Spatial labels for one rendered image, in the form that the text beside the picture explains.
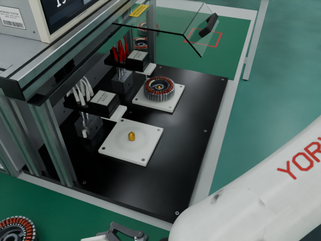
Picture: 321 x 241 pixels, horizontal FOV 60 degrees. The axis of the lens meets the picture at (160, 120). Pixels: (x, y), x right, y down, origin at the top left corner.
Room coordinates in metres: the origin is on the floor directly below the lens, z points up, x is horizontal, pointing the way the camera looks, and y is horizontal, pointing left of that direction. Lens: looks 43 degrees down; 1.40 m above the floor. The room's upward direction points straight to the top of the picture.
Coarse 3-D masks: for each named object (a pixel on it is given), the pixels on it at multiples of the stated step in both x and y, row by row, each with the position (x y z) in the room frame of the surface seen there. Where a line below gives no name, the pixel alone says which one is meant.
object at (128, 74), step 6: (126, 72) 0.87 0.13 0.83; (114, 78) 0.83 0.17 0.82; (120, 78) 0.83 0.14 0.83; (126, 78) 0.83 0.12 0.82; (132, 78) 0.88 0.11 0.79; (114, 84) 0.82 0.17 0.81; (120, 84) 0.81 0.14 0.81; (126, 84) 0.83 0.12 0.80; (114, 90) 0.82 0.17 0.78; (120, 90) 0.81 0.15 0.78; (126, 90) 0.82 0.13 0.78
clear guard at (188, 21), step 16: (144, 0) 0.92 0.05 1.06; (160, 0) 0.92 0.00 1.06; (176, 0) 0.92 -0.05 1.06; (192, 0) 0.92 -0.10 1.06; (128, 16) 0.80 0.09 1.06; (144, 16) 0.80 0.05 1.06; (160, 16) 0.80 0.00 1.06; (176, 16) 0.80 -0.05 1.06; (192, 16) 0.80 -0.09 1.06; (208, 16) 0.86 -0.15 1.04; (176, 32) 0.70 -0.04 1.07; (192, 32) 0.73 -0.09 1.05
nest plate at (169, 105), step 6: (180, 90) 0.82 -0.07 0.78; (138, 96) 0.78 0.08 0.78; (144, 96) 0.78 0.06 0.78; (174, 96) 0.78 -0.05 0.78; (180, 96) 0.79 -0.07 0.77; (132, 102) 0.76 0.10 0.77; (138, 102) 0.75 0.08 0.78; (144, 102) 0.75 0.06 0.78; (150, 102) 0.75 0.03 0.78; (156, 102) 0.75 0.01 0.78; (162, 102) 0.75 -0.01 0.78; (168, 102) 0.75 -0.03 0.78; (174, 102) 0.75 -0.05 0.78; (156, 108) 0.73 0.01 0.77; (162, 108) 0.72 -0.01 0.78; (168, 108) 0.72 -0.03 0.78; (174, 108) 0.73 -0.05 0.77
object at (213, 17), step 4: (212, 16) 0.81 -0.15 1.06; (216, 16) 0.82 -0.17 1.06; (208, 20) 0.82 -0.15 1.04; (212, 20) 0.78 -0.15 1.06; (216, 20) 0.80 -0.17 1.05; (208, 24) 0.75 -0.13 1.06; (212, 24) 0.76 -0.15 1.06; (204, 28) 0.74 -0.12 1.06; (208, 28) 0.73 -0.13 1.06; (212, 28) 0.75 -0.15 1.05; (200, 32) 0.74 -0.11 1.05; (204, 32) 0.73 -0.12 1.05; (208, 32) 0.73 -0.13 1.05
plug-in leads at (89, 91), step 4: (80, 80) 0.64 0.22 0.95; (76, 84) 0.59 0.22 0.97; (80, 84) 0.64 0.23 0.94; (88, 84) 0.63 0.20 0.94; (80, 88) 0.64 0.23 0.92; (88, 88) 0.63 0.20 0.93; (68, 92) 0.61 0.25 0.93; (76, 92) 0.61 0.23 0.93; (80, 92) 0.59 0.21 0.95; (84, 92) 0.64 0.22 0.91; (88, 92) 0.61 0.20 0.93; (92, 92) 0.63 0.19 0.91; (64, 96) 0.61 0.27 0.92; (68, 96) 0.61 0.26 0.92; (72, 96) 0.62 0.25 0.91; (76, 96) 0.61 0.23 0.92; (80, 96) 0.59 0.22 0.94; (84, 96) 0.63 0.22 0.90; (88, 96) 0.61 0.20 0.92; (92, 96) 0.63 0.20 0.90; (68, 100) 0.61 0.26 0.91; (76, 100) 0.61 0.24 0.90; (80, 100) 0.59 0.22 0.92; (84, 100) 0.60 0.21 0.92; (88, 100) 0.61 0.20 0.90; (84, 104) 0.59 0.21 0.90
